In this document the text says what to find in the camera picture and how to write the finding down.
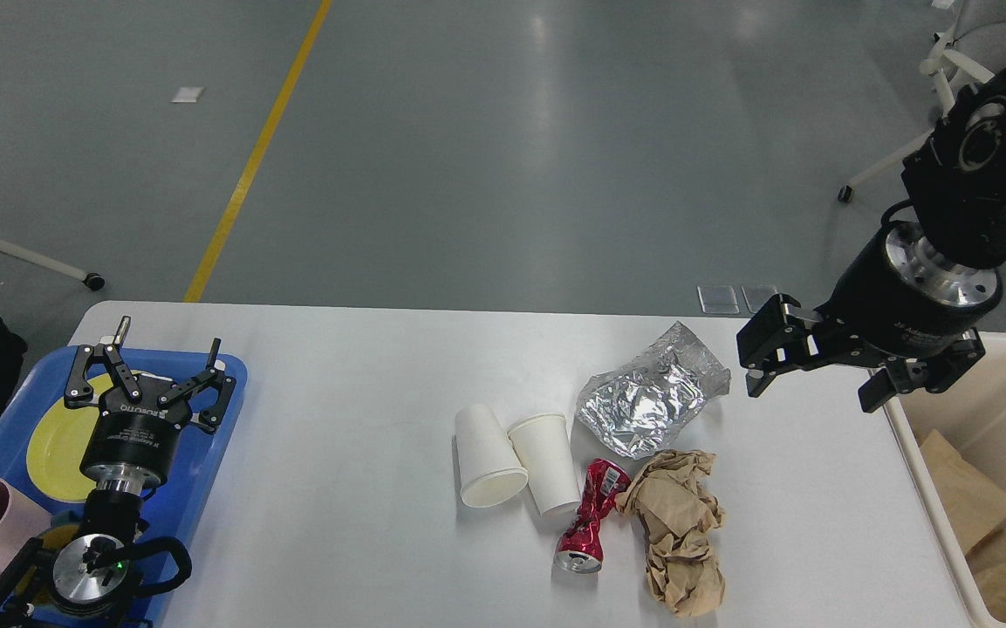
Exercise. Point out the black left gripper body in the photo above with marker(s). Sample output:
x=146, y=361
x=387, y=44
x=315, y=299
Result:
x=134, y=437

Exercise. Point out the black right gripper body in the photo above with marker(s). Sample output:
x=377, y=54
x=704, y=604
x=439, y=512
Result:
x=905, y=298

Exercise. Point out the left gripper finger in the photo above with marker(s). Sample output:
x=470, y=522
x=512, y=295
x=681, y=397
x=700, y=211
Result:
x=213, y=377
x=78, y=393

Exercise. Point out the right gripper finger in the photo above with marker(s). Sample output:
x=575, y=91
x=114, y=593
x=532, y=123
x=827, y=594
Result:
x=892, y=375
x=783, y=337

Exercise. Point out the yellow plastic plate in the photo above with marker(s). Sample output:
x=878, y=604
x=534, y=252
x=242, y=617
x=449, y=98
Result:
x=57, y=446

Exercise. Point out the brown paper bag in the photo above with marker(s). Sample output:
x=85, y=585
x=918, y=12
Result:
x=987, y=563
x=974, y=505

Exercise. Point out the dark teal mug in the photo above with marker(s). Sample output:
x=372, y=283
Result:
x=54, y=540

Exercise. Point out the brown paper piece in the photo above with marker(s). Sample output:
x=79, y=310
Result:
x=684, y=574

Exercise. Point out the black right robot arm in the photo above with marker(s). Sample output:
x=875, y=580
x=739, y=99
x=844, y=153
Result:
x=956, y=180

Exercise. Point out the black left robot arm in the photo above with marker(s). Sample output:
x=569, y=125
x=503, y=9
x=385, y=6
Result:
x=98, y=573

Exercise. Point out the crumpled silver foil bag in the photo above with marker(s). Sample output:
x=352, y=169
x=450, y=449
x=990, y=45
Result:
x=640, y=408

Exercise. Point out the white paper cup right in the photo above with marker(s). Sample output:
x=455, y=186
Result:
x=542, y=444

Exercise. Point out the white paper cup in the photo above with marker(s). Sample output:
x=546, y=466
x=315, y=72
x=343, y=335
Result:
x=542, y=444
x=490, y=472

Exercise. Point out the white office chair right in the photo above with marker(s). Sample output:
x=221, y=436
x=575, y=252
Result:
x=972, y=49

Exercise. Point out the crushed red soda can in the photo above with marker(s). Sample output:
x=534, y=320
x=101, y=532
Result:
x=579, y=550

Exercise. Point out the white paper cup left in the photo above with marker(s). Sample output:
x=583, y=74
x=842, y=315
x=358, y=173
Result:
x=490, y=472

